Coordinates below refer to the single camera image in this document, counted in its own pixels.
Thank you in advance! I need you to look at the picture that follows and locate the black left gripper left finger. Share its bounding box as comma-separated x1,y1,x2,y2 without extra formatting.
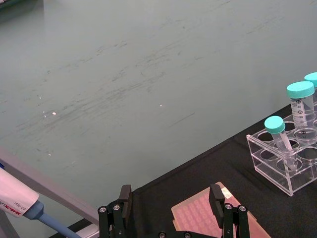
98,184,133,238

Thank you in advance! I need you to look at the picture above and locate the pink pipette tip box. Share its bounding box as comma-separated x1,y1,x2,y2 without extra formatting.
171,181,272,238

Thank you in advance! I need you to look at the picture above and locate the large teal-capped tube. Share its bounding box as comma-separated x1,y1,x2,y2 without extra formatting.
304,72,317,88
286,81,317,147

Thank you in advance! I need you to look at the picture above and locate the black table cloth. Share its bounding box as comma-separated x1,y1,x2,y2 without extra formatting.
66,103,317,238

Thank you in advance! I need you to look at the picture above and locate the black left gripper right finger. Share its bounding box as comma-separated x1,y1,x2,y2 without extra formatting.
209,183,249,238

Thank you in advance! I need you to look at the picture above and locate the small teal-capped tube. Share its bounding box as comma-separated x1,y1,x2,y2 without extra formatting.
264,116,299,172

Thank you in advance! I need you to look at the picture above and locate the white and blue micropipette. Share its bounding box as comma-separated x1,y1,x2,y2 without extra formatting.
0,168,84,238

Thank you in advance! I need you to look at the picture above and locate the grey pipette stand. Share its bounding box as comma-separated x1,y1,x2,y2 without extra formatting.
0,145,100,238

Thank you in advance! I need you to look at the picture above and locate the clear acrylic tube rack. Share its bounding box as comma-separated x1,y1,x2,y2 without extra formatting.
246,118,317,197

